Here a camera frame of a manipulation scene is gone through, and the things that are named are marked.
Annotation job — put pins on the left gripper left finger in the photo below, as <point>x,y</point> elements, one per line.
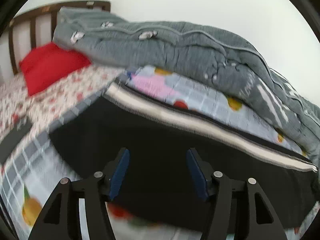
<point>60,216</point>

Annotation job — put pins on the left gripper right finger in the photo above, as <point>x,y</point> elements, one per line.
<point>255,217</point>

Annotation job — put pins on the black pants with white stripe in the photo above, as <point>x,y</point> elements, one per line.
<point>158,185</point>

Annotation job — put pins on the black rectangular object on bed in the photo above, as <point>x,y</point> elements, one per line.
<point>13,138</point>

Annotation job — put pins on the red floral bedsheet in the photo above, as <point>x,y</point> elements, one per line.
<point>43,107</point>

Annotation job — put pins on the red pillow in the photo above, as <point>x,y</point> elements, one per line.
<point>47,64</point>

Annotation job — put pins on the grey quilted comforter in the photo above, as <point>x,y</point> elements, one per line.
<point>214,57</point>

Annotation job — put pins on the dark wooden headboard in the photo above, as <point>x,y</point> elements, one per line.
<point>49,9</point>

